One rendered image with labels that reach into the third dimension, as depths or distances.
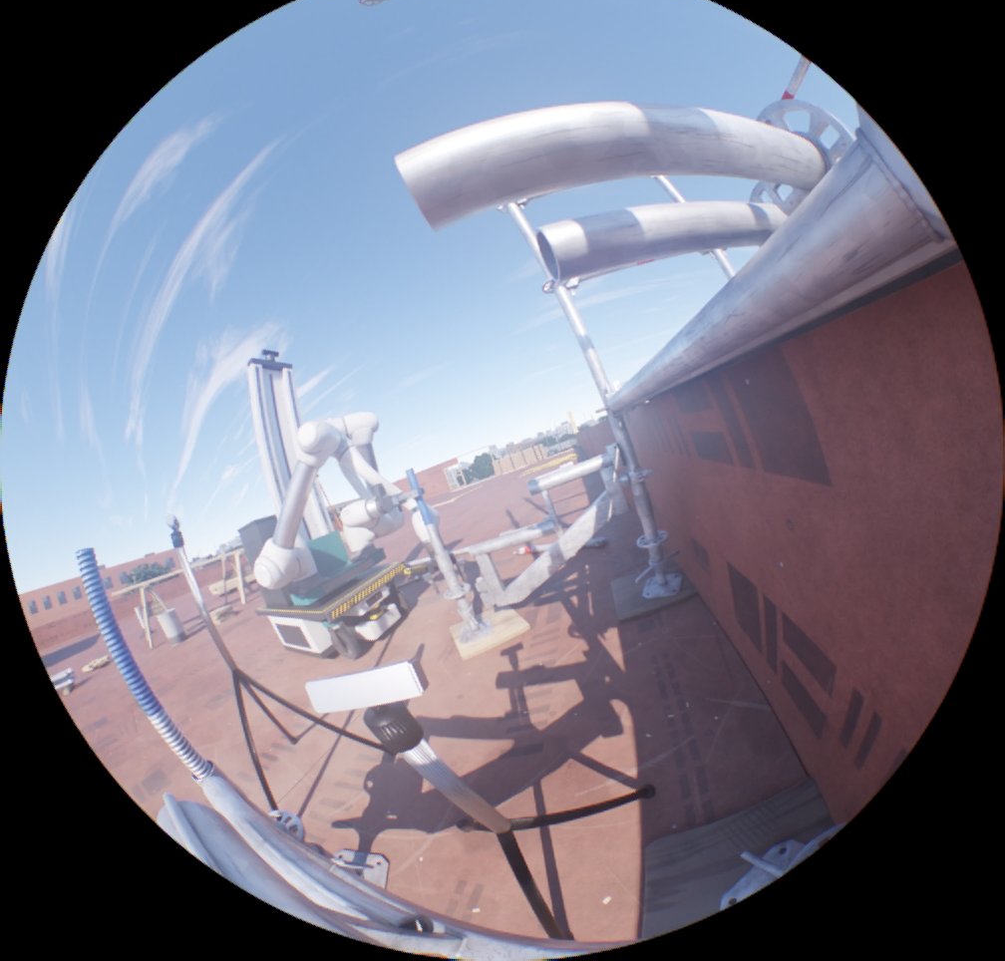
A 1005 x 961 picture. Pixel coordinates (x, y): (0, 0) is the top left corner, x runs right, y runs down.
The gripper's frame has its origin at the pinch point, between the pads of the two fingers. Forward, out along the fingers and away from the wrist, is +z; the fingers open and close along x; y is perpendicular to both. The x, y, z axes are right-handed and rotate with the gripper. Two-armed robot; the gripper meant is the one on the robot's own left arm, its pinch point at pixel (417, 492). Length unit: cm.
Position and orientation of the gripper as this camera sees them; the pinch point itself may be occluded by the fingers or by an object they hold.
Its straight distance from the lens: 120.6
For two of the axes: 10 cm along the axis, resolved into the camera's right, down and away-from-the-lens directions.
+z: 9.4, -3.4, -0.5
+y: 3.4, 9.4, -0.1
